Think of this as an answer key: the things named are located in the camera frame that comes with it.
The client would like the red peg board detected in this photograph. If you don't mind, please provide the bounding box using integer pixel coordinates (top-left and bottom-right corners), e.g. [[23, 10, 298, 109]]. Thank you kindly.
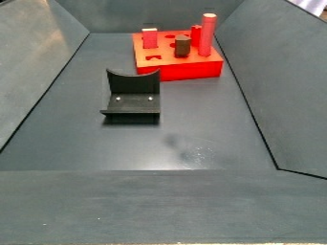
[[132, 30, 223, 81]]

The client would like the tall red hexagonal peg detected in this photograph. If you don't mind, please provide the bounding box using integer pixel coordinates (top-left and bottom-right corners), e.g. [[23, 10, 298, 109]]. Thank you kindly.
[[198, 13, 218, 56]]

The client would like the dark brown peg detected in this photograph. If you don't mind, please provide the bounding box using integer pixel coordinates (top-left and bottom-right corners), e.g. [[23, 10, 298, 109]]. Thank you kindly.
[[175, 34, 192, 57]]

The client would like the red rectangular peg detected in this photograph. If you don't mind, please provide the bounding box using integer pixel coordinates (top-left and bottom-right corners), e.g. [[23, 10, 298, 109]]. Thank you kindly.
[[142, 28, 158, 49]]

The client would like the black curved fixture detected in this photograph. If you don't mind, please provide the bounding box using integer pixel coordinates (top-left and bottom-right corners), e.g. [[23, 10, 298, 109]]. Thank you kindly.
[[102, 70, 162, 115]]

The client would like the red star peg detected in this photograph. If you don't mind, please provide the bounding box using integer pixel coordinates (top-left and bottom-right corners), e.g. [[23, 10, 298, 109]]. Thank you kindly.
[[191, 25, 202, 47]]

